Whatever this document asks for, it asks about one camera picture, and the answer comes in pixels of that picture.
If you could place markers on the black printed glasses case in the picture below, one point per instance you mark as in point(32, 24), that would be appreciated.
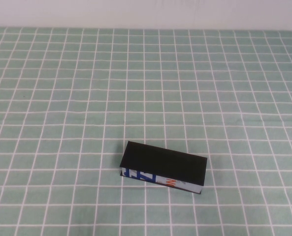
point(163, 162)

